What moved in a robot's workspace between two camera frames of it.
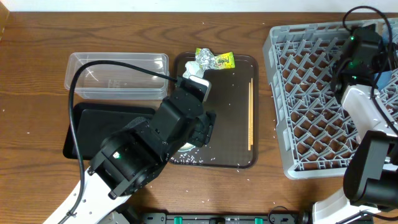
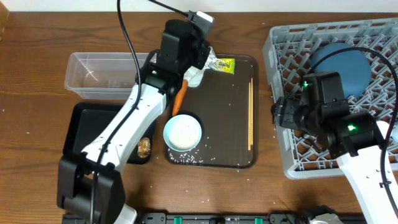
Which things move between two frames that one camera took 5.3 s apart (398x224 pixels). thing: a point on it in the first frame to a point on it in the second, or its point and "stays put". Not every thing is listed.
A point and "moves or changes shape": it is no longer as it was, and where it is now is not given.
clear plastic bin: [117, 81] stays put
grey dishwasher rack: [316, 137] stays put
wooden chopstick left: [249, 117] stays put
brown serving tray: [234, 97] stays put
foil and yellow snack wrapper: [208, 60] moves or changes shape
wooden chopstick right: [252, 111] stays put
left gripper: [206, 123] to [202, 51]
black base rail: [273, 218] stays put
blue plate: [386, 76] moves or changes shape
